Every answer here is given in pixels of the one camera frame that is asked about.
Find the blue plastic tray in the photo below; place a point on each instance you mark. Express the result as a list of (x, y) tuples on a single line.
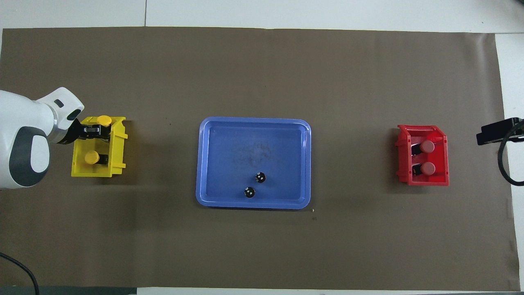
[(229, 180)]

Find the red push button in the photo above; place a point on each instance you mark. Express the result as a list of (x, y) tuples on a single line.
[(428, 168), (428, 146)]

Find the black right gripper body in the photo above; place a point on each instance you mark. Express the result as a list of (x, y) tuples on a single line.
[(507, 130)]

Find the yellow push button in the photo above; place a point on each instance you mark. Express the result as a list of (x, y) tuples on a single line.
[(104, 120), (91, 157)]

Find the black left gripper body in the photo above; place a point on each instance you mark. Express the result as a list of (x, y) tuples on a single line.
[(77, 131)]

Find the yellow plastic storage bin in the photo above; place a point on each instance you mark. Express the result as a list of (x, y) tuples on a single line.
[(92, 174)]

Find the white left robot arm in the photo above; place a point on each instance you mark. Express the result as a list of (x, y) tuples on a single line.
[(24, 123)]

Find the red plastic storage bin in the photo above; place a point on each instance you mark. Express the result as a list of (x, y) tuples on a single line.
[(425, 180)]

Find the brown paper table mat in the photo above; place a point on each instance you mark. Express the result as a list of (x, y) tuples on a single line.
[(262, 73)]

